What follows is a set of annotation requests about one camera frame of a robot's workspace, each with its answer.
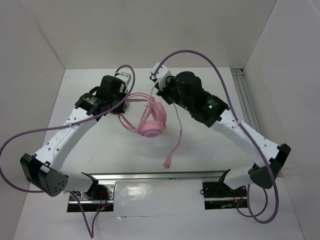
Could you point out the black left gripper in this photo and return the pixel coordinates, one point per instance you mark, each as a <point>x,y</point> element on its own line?
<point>119,109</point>

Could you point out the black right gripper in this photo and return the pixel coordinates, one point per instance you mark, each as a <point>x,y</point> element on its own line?
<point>170,80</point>

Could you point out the pink gaming headset with cable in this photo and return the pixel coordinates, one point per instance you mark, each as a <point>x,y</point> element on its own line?
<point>154,117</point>

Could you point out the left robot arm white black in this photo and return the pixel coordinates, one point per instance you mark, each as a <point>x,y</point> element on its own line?
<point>43,168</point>

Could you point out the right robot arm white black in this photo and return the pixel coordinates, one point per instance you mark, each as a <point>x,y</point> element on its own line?
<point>216,114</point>

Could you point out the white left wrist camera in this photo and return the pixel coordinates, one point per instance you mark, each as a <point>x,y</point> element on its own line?
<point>125,77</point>

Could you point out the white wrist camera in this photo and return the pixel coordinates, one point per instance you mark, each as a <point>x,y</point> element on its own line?
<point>160,76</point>
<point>125,77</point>

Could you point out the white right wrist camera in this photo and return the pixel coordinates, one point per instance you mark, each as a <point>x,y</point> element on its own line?
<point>160,76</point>

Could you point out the aluminium side rail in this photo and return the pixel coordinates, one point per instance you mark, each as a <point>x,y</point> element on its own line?
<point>247,100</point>

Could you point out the aluminium front rail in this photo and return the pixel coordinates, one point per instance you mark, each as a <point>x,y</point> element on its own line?
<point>205,176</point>

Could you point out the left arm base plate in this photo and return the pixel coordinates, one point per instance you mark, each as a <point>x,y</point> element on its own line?
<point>103,200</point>

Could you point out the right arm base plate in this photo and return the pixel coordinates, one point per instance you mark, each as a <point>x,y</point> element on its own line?
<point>219,196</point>

